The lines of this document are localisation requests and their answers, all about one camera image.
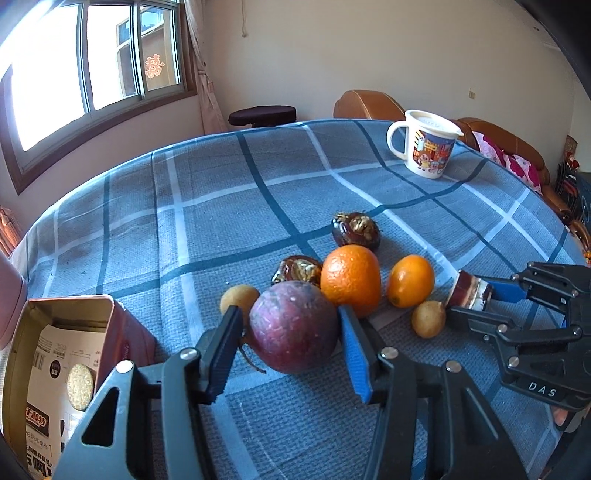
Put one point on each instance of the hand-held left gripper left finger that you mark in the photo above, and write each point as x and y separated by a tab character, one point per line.
226	341

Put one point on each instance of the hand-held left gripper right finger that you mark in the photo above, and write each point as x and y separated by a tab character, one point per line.
354	355

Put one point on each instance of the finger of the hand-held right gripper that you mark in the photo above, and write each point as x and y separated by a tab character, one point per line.
471	321
505	290

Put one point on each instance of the tan longan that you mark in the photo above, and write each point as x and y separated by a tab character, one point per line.
239	297
428	319

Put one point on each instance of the purple passion fruit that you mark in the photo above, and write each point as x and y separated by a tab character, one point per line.
293	327

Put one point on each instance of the small round orange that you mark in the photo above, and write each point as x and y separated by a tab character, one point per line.
410	281

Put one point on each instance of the large orange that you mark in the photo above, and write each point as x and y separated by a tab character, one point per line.
351	279

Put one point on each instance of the cardboard box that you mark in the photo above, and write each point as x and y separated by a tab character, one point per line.
131	334

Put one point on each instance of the person's right hand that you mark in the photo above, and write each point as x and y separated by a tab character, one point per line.
561	417

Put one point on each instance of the dark glazed pastry near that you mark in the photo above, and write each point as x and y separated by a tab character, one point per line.
298	270

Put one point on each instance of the dark glazed pastry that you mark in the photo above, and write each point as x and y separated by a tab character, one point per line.
355	230
298	270

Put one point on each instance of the black metal rack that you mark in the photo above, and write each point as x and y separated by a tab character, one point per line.
572	189

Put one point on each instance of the dark glazed pastry far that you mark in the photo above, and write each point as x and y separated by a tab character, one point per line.
355	230

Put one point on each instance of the pink floral cushion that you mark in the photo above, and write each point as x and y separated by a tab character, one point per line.
512	162

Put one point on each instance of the brown leather sofa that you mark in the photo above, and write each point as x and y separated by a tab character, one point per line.
517	143

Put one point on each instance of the white cartoon print mug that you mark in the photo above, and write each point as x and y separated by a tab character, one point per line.
427	145

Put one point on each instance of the printed paper food package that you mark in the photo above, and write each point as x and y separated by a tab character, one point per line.
60	360

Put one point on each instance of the pink plastic object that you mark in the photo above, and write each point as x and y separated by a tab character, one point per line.
11	304

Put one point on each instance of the dark round stool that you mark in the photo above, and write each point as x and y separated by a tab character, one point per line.
263	114

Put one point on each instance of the brown cloth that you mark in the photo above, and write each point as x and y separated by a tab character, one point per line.
8	230

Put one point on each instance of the beige curtain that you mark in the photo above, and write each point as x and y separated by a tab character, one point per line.
205	83

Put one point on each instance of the red window decal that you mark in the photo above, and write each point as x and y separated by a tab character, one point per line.
153	67

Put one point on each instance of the brown framed window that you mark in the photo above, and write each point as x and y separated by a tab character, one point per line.
69	69

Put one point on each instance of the red wall hanging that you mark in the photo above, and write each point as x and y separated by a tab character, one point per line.
571	147

